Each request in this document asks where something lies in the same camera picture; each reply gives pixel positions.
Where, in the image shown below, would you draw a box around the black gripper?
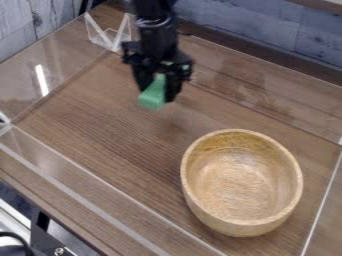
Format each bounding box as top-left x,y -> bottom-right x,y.
121,41 -> 193,103

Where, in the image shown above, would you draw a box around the green rectangular block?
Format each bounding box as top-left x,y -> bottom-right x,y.
137,74 -> 165,110

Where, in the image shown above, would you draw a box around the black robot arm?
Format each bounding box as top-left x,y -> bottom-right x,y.
121,0 -> 193,108

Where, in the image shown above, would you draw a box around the oval wooden bowl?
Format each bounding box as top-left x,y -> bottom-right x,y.
180,129 -> 303,237

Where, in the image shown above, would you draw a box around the clear acrylic corner bracket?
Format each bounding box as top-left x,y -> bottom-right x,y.
84,13 -> 132,53

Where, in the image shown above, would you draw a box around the black table frame leg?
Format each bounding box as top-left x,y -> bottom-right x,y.
30,210 -> 77,256

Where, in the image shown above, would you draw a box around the black cable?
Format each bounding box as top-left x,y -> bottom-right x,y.
0,232 -> 32,256

